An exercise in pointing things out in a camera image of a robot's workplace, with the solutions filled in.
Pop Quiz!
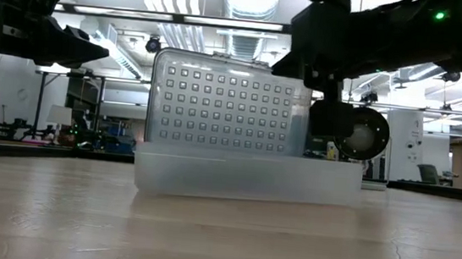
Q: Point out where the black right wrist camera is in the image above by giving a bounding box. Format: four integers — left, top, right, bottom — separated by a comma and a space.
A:
306, 78, 359, 141

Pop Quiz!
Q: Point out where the black overhead crossbeam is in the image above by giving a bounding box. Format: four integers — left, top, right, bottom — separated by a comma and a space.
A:
52, 1, 293, 36

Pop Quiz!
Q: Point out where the white column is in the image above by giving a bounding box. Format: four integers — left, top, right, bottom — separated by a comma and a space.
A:
381, 108, 428, 185

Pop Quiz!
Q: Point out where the small white lampshade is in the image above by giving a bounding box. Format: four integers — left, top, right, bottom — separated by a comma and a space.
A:
47, 104, 74, 127

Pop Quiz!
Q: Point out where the white spot lamp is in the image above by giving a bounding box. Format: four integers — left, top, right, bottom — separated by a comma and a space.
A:
329, 104, 395, 192

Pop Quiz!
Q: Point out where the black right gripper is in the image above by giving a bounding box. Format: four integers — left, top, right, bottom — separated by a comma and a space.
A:
268, 0, 381, 98

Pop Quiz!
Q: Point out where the grey office chair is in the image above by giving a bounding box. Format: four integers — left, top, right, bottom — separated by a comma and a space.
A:
415, 163, 445, 186

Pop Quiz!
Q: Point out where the blue storage bin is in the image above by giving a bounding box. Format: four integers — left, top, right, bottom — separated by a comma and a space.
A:
99, 121, 137, 155

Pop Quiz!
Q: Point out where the silver ventilation duct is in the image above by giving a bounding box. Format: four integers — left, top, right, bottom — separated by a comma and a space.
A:
216, 0, 283, 63

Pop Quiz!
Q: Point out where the black ceiling spotlight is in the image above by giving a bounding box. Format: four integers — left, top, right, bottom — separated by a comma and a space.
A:
144, 34, 163, 56
360, 90, 379, 104
442, 69, 462, 84

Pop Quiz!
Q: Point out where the clear plastic supply box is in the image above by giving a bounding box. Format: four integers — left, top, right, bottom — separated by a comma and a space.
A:
130, 44, 375, 215

